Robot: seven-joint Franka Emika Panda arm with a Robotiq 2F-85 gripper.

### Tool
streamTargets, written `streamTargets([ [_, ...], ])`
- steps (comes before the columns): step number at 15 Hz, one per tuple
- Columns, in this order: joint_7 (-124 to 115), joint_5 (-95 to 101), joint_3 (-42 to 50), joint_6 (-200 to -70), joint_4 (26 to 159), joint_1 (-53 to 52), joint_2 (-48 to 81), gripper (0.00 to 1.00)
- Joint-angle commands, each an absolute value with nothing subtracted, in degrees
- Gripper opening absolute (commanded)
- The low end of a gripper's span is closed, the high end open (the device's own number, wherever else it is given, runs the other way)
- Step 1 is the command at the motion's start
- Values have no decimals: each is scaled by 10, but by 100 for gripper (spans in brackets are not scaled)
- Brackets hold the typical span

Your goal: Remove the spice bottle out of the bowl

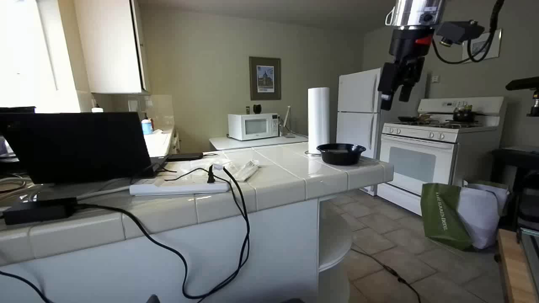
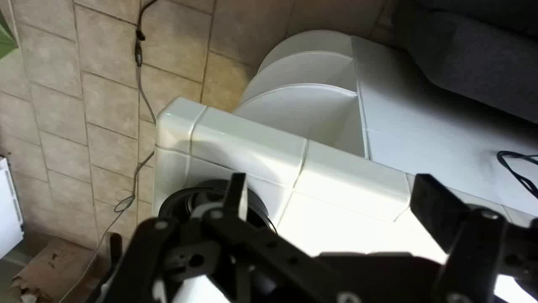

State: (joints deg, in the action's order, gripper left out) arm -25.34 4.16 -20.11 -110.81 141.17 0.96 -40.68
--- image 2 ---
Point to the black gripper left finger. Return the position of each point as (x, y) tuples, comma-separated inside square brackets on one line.
[(235, 198)]

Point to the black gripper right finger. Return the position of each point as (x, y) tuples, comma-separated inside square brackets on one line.
[(437, 210)]

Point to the black bowl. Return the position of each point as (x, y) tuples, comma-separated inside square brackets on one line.
[(203, 203)]

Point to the white tiled kitchen counter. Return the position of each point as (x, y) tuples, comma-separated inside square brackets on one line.
[(331, 134)]

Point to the dark grey sofa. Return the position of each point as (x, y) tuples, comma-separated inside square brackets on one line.
[(481, 50)]

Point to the brown cardboard box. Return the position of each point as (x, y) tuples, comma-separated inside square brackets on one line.
[(55, 272)]

